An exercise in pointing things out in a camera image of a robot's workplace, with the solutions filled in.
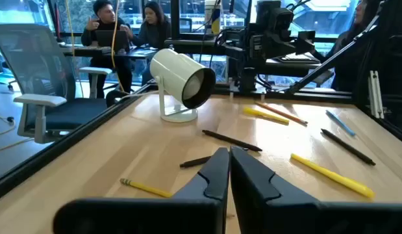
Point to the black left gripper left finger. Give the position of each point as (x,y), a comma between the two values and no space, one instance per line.
(187,214)

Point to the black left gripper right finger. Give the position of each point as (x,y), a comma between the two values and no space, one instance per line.
(285,214)

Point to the yellow pencil with eraser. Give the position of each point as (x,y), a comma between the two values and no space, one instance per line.
(145,188)

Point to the black pen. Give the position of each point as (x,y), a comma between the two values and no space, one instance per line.
(230,139)
(194,161)
(348,147)

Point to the yellow highlighter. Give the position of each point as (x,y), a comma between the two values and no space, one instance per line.
(334,176)
(265,115)

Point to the orange pencil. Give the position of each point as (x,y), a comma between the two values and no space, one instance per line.
(282,113)

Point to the blue pen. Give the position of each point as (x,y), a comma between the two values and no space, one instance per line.
(340,123)

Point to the white round fan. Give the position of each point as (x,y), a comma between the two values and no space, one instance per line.
(174,71)

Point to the grey mesh office chair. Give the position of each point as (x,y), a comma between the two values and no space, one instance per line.
(74,113)

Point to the black background desk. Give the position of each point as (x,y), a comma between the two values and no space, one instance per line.
(142,52)

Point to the person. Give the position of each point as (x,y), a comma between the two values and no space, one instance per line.
(103,16)
(153,32)
(364,11)

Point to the black laptop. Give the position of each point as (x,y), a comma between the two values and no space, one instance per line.
(106,39)

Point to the yellow white container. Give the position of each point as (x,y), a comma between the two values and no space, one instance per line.
(212,16)

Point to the aluminium frame bracket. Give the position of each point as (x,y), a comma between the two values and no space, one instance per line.
(376,94)

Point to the black diagonal frame brace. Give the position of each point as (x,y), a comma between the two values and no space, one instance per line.
(330,57)

